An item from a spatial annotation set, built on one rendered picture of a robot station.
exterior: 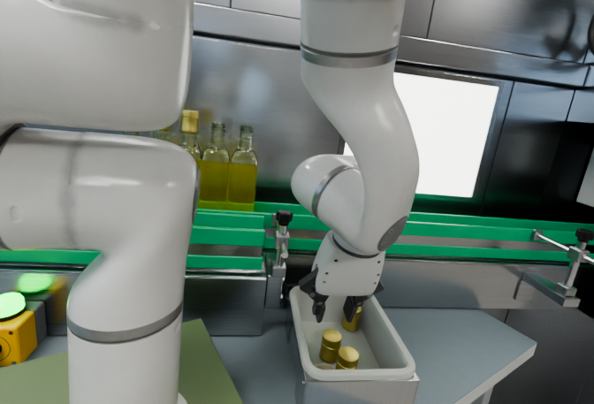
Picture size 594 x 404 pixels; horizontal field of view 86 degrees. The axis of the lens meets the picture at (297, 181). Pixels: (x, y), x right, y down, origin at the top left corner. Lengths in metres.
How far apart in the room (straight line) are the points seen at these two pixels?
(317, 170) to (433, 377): 0.48
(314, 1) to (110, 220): 0.22
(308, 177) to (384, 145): 0.12
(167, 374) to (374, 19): 0.35
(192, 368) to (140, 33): 0.42
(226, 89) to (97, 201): 0.59
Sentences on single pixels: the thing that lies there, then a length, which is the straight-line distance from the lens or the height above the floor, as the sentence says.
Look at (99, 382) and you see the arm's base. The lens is 0.35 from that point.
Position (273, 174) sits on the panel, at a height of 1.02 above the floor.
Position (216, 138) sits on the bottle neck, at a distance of 0.68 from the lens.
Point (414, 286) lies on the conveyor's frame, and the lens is 0.84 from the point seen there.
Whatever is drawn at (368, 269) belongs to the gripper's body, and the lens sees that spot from 0.51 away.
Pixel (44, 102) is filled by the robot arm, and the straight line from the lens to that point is 0.24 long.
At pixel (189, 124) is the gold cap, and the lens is 0.68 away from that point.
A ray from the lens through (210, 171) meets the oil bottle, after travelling 0.68.
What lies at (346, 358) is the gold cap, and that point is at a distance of 0.59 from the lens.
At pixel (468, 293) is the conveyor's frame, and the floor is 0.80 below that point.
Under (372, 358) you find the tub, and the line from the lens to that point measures 0.67.
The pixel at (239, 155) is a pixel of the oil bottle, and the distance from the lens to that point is 0.67.
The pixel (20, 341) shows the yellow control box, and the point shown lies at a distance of 0.69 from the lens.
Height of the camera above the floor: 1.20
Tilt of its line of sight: 13 degrees down
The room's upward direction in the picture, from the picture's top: 7 degrees clockwise
